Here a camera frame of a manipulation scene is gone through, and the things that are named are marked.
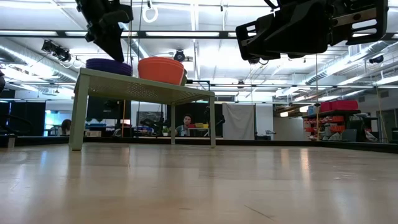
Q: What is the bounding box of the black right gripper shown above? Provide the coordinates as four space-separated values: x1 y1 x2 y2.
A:
235 0 389 62

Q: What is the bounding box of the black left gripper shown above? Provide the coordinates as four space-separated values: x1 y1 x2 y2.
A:
75 0 134 63

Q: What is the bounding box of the blue plastic mini bowl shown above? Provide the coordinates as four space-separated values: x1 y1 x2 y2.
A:
85 61 133 77
87 57 131 62
86 59 132 64

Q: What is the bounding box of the orange plastic mini bowl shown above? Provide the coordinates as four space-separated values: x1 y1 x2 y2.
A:
137 60 185 66
137 63 185 86
139 57 183 62

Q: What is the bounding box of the mint green perforated metal rack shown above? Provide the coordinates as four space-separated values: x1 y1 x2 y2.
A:
68 67 217 152

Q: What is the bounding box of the black spot lamp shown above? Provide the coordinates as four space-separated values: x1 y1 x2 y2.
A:
41 39 72 62

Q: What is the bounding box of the ceiling light panel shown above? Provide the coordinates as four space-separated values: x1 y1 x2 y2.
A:
145 31 220 37

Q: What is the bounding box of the red plastic storage bin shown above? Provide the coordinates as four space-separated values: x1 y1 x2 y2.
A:
320 100 359 112

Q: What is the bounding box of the person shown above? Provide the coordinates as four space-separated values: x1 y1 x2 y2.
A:
174 113 193 138
58 119 72 137

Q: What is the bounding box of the shelf with red bins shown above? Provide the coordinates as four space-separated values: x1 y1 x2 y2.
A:
303 99 379 141

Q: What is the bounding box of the white fabric screen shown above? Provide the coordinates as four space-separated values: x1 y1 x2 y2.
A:
222 103 256 141

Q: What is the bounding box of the white cable ring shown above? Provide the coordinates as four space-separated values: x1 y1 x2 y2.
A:
142 6 159 24

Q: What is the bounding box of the silver ceiling duct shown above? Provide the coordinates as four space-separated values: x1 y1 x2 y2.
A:
306 40 398 86
0 45 78 83

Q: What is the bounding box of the black overhead camera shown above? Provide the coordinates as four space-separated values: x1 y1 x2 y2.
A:
173 49 187 62

